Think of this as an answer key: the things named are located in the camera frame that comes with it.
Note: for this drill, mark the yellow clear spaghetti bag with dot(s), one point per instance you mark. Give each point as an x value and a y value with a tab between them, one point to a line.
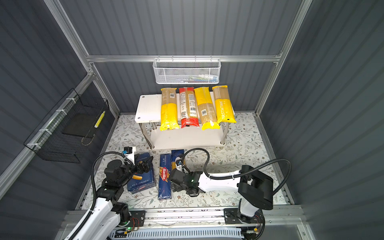
169	110

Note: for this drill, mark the yellow Pastatime spaghetti bag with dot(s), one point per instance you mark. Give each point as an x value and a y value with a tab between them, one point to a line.
224	108

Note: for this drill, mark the blue Barilla spaghetti box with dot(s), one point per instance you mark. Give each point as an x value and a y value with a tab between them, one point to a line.
165	192

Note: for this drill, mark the blue Barilla pasta box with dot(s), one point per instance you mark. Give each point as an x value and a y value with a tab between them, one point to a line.
148	179

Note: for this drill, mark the black wire basket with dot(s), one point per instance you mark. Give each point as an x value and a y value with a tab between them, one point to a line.
67	135

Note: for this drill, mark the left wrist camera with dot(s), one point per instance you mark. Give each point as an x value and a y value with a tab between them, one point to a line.
129	153

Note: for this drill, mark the blue yellow spaghetti bag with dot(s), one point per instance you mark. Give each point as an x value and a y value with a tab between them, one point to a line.
177	153

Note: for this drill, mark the white wire mesh basket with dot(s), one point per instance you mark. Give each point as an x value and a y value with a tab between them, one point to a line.
166	72

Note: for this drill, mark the red yellow spaghetti bag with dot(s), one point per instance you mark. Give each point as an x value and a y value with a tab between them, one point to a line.
188	108

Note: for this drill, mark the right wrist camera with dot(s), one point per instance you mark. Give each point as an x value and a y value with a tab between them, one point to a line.
179	164

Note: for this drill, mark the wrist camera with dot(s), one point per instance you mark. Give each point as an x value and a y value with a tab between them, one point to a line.
129	153
179	164

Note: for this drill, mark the white two-tier shelf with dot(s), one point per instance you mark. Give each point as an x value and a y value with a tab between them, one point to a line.
149	114

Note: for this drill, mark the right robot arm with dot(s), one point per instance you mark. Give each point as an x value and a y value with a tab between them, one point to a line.
255	188

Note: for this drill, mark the yellow brush in basket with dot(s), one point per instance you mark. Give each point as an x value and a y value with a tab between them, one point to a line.
99	120

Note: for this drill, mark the yellow barcode spaghetti bag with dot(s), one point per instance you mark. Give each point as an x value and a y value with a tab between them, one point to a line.
206	109

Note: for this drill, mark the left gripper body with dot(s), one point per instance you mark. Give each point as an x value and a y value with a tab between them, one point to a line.
128	172

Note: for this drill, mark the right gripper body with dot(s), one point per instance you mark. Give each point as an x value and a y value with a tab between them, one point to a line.
177	188

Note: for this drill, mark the items in white basket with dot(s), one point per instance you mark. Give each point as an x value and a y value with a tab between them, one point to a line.
199	79

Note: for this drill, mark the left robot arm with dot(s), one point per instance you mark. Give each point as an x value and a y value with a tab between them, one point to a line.
106	212

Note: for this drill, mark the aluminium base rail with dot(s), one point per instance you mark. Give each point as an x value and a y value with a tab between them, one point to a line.
215	217

